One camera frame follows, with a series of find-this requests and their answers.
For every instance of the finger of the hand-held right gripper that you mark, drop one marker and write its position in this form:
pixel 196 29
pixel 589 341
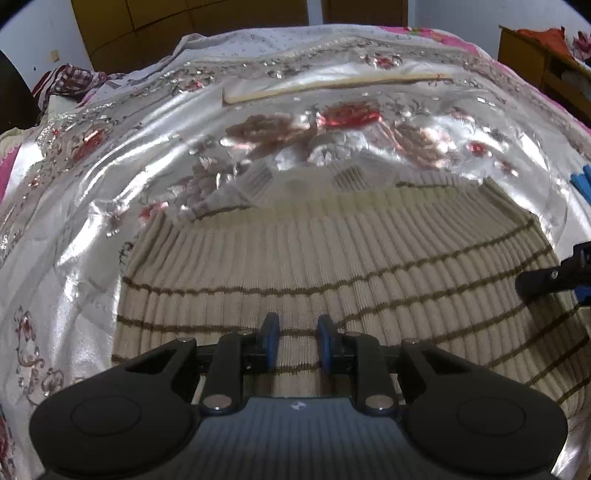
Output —
pixel 584 296
pixel 545 279

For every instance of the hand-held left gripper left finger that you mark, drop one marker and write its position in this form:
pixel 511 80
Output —
pixel 268 339

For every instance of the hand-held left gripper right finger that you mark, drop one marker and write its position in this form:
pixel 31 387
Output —
pixel 326 344

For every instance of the pink floral sheet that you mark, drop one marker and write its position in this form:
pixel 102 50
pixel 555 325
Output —
pixel 7 161

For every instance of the beige striped knit sweater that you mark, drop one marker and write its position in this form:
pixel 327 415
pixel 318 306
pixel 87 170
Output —
pixel 369 249

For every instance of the wooden side desk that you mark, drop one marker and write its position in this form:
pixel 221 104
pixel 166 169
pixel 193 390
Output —
pixel 526 60

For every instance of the long flat wooden stick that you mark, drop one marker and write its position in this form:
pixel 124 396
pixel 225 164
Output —
pixel 323 83

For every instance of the orange cloth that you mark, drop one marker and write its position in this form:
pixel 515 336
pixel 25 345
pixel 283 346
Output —
pixel 545 38

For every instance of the red checked cloth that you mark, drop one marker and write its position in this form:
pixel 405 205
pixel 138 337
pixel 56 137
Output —
pixel 69 81

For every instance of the dark wooden headboard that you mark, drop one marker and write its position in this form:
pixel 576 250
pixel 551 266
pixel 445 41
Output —
pixel 14 92

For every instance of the white dotted sheet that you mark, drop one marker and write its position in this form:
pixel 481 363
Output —
pixel 277 39

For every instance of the wooden wardrobe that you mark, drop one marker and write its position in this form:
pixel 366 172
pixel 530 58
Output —
pixel 184 23

